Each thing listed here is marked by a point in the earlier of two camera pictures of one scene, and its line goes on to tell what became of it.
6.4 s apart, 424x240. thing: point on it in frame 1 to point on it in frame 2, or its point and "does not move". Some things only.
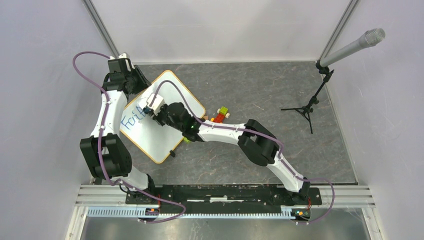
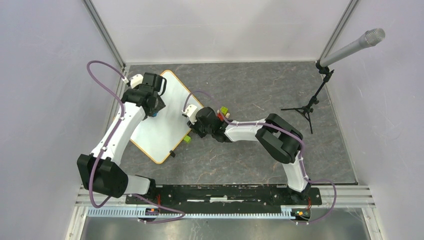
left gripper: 144,82 to 160,105
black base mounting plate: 222,199 does not move
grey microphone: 368,38 does not move
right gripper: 158,116 to 194,127
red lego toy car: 222,113 does not move
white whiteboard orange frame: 157,141 does not move
